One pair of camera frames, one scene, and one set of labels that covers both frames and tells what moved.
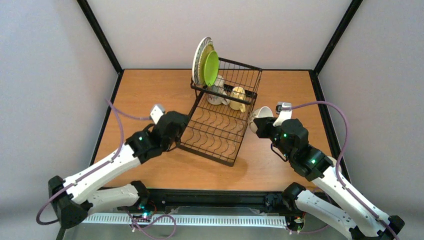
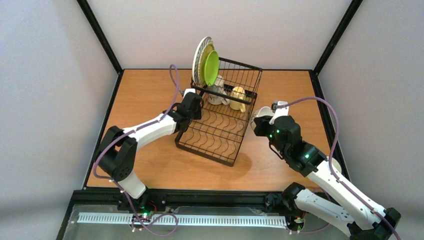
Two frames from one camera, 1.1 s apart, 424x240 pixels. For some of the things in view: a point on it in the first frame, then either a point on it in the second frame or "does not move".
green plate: x=211 y=68 does not move
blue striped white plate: x=196 y=58 does not move
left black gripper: x=178 y=125 -> x=196 y=108
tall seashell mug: x=216 y=95 does not move
